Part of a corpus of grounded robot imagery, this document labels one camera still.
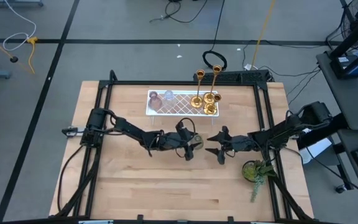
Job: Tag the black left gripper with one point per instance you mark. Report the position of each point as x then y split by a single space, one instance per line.
179 141

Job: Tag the olive green glass candle holder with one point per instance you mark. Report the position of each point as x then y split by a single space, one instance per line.
198 142

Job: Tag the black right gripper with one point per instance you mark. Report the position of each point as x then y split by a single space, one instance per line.
238 143

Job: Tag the grey side desk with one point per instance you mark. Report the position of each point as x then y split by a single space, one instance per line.
350 99

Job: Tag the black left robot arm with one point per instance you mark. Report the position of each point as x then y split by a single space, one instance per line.
129 129

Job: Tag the pink glass candle holder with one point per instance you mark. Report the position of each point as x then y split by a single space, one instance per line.
155 102

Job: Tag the black power strip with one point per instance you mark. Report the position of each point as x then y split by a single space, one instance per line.
238 76

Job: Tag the white patterned tray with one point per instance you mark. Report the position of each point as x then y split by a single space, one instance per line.
183 107

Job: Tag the short brass candlestick holder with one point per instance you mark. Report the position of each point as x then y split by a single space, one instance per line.
210 109

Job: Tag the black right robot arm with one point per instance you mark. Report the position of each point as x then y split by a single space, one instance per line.
287 127

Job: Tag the tall brass candlestick holder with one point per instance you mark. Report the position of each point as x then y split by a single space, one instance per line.
213 82

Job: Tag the medium brass candlestick holder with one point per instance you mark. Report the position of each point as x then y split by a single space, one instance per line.
197 102

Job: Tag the black aluminium table frame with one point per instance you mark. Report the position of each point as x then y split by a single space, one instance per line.
104 93

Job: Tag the green succulent plant in pot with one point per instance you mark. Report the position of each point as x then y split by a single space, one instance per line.
255 172

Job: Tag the clear glass candle holder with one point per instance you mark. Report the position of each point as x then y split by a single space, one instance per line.
168 99

